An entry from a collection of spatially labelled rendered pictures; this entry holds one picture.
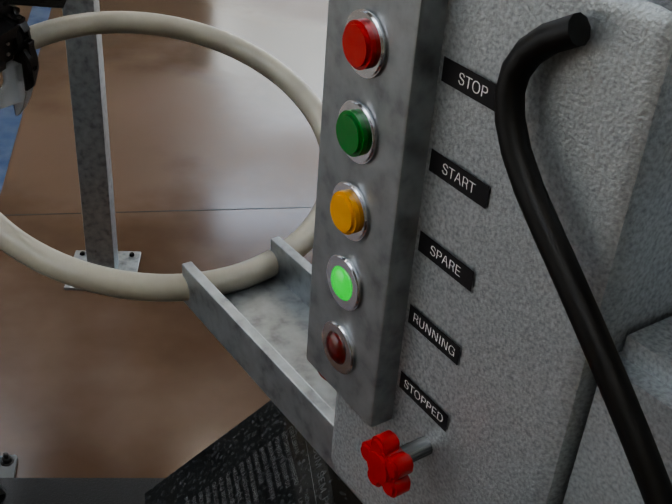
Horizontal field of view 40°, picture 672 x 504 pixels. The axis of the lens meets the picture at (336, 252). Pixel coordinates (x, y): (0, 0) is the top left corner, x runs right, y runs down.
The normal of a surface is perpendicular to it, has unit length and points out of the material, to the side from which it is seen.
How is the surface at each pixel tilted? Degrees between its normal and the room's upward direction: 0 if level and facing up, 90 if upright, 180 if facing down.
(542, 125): 90
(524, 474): 90
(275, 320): 2
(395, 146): 90
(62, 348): 0
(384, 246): 90
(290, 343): 2
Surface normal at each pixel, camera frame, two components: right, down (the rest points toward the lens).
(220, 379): 0.07, -0.84
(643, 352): -0.83, 0.25
